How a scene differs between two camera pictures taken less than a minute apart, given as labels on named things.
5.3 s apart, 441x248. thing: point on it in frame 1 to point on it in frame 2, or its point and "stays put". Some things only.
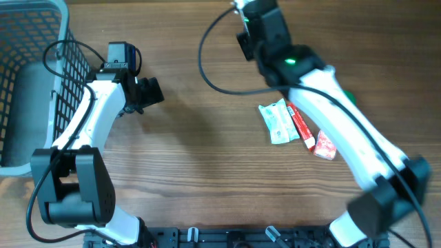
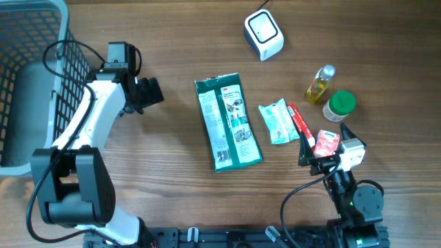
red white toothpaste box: x=302 y=129 stays put
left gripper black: x=147 y=96 stays put
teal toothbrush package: x=278 y=121 stays put
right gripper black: x=245 y=45 to x=306 y=153
